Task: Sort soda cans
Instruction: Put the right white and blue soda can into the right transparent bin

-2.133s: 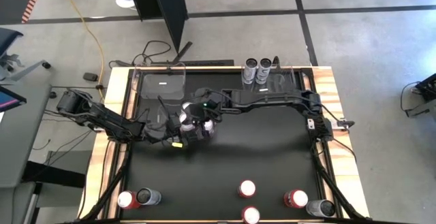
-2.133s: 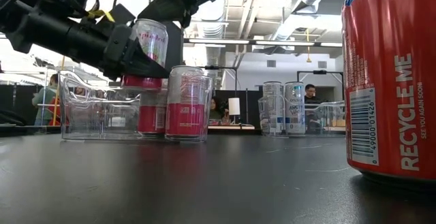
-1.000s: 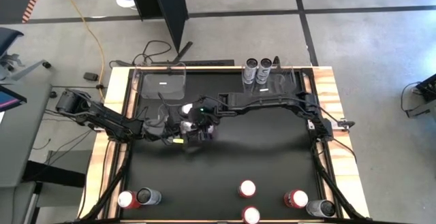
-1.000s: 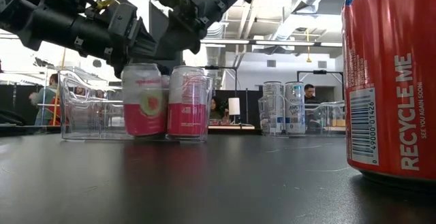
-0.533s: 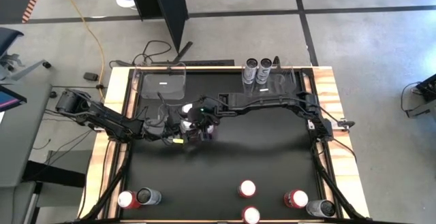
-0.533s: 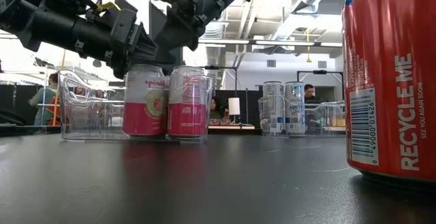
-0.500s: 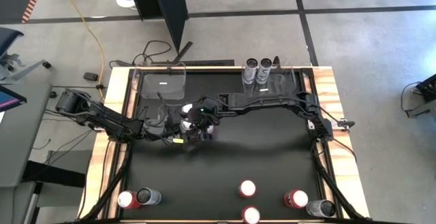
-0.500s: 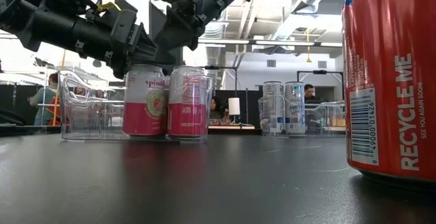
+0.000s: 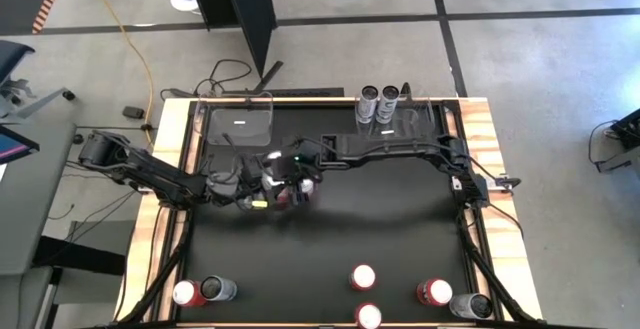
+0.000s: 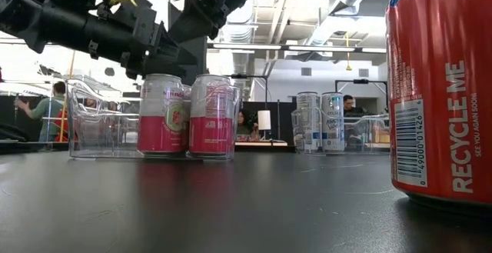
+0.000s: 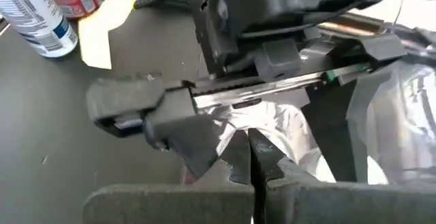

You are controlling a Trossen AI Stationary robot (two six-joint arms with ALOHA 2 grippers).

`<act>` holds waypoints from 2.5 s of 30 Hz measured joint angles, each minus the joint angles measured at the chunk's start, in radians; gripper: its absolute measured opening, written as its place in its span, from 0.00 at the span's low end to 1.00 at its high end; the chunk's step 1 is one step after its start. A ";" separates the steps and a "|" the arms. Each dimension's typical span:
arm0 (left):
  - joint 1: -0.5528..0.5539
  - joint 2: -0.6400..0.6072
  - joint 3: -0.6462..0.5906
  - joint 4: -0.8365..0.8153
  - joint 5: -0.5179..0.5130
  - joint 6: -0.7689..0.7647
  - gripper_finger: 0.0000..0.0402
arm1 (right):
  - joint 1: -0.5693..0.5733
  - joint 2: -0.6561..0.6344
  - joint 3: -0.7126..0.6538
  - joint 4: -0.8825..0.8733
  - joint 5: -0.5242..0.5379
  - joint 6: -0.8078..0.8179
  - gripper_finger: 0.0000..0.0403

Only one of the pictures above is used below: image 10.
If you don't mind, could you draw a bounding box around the red Coca-Cola can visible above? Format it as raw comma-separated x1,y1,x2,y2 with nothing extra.
385,0,492,208

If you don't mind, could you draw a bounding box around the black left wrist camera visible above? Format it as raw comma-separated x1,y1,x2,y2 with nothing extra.
129,0,158,27

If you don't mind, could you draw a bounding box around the wooden background table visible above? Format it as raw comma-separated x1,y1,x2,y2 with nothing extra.
234,140,289,148

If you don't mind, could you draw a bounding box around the silver Celsius can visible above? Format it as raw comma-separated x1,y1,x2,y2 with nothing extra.
294,91,322,154
321,91,346,154

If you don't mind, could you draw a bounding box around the ribbed flexible ceiling duct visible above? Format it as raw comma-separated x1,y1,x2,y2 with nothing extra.
222,14,255,69

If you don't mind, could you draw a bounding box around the clear plastic bin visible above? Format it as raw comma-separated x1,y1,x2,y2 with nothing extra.
65,78,242,161
290,105,391,156

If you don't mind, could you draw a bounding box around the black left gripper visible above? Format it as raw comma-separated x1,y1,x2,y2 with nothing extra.
90,18,199,80

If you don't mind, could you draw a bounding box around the yellow hanging cord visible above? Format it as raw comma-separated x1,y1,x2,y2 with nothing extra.
344,32,353,72

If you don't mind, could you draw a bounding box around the long ceiling light bar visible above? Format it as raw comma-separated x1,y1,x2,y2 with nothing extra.
209,43,387,55

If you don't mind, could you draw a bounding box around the black metal frame stand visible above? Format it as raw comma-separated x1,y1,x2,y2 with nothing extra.
230,73,269,112
334,78,389,112

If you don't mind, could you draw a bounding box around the black low partition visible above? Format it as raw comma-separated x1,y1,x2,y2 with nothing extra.
0,94,45,143

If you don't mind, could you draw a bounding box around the white cylindrical lamp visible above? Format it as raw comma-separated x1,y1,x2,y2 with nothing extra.
257,109,272,131

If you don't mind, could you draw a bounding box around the red tool cart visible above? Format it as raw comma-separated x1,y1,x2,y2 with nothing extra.
53,118,71,143

